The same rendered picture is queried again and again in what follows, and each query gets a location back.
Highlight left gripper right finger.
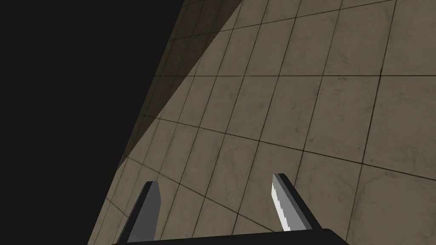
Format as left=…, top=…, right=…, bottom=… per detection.
left=271, top=173, right=322, bottom=232

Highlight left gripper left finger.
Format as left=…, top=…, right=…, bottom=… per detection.
left=116, top=181, right=161, bottom=244

